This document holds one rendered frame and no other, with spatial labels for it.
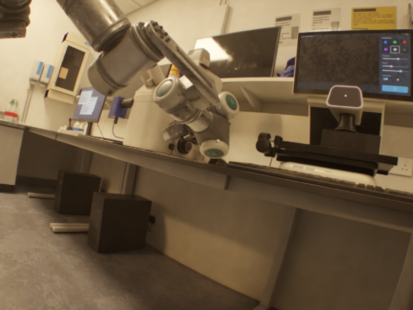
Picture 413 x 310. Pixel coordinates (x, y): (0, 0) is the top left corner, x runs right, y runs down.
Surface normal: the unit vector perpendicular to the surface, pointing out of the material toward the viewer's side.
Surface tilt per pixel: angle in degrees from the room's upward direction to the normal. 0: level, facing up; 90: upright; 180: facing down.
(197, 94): 141
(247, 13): 90
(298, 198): 90
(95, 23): 118
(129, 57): 130
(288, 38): 90
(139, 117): 91
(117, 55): 112
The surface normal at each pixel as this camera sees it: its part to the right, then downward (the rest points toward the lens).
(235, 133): -0.60, -0.15
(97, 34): -0.10, 0.57
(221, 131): 0.79, -0.22
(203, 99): 0.17, 0.81
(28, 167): 0.77, 0.15
